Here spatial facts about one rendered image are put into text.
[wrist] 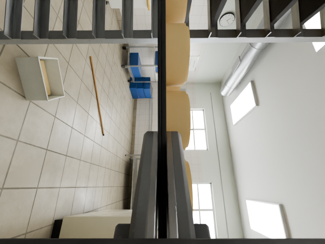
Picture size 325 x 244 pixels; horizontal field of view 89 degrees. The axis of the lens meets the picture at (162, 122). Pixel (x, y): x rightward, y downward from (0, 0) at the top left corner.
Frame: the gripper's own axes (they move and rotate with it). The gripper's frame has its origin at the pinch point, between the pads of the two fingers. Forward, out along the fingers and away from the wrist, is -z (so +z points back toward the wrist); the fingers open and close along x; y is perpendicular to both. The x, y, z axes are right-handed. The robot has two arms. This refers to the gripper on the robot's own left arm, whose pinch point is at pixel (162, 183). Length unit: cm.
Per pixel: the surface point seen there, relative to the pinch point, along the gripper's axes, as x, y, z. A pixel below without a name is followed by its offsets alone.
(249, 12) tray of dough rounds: 24, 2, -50
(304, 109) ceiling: 203, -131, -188
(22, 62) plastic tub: -94, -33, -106
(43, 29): -38, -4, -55
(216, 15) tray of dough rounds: 15, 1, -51
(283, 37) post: 38, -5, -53
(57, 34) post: -34, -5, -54
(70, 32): -29, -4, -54
